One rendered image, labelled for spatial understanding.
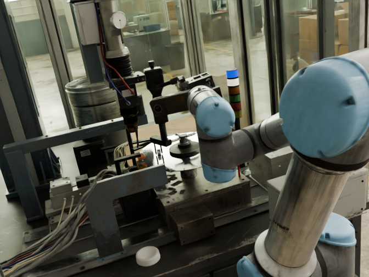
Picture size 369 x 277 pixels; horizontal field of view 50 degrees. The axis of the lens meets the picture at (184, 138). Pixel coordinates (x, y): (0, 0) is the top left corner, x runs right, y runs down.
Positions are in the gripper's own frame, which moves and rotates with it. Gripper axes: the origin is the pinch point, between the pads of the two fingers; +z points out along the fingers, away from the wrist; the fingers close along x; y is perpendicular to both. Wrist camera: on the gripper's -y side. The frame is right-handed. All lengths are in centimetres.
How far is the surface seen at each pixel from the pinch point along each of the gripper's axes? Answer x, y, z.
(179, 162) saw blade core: -25.5, -7.1, 7.3
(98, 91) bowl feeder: -9, -30, 75
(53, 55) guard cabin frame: 10, -49, 116
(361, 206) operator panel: -51, 40, -13
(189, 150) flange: -25.3, -2.4, 13.1
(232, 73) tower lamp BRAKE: -11.0, 23.2, 33.4
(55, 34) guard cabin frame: 19, -44, 116
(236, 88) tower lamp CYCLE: -17.0, 23.4, 33.3
